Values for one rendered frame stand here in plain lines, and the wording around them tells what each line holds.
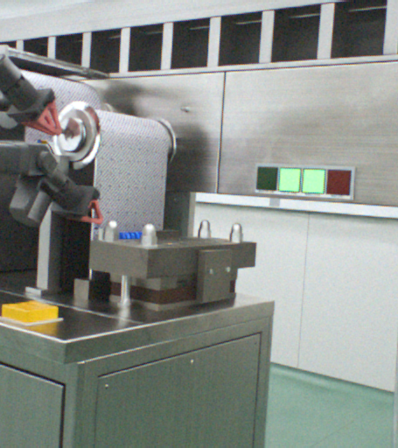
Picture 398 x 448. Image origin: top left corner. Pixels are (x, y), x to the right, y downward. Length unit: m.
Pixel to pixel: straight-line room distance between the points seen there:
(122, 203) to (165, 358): 0.39
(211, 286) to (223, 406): 0.26
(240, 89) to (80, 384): 0.82
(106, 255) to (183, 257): 0.16
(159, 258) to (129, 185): 0.26
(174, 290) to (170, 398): 0.22
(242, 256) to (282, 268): 2.66
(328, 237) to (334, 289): 0.31
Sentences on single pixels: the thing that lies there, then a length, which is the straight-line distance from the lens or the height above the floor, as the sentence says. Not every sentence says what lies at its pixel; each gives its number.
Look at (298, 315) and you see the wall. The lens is 4.18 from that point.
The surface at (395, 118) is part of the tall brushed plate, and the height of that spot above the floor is 1.32.
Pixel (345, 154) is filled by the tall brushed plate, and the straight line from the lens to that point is 1.45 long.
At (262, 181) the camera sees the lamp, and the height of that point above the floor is 1.18.
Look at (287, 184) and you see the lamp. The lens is 1.50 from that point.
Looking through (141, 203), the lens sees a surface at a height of 1.11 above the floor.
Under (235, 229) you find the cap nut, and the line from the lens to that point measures 1.56.
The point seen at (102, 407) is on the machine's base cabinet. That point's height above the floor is 0.77.
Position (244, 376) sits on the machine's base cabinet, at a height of 0.73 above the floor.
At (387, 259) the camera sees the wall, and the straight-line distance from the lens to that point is 3.91.
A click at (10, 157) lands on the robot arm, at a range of 1.21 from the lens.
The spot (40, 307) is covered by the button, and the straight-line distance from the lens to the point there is 1.21.
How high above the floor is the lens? 1.16
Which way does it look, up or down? 3 degrees down
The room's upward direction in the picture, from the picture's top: 4 degrees clockwise
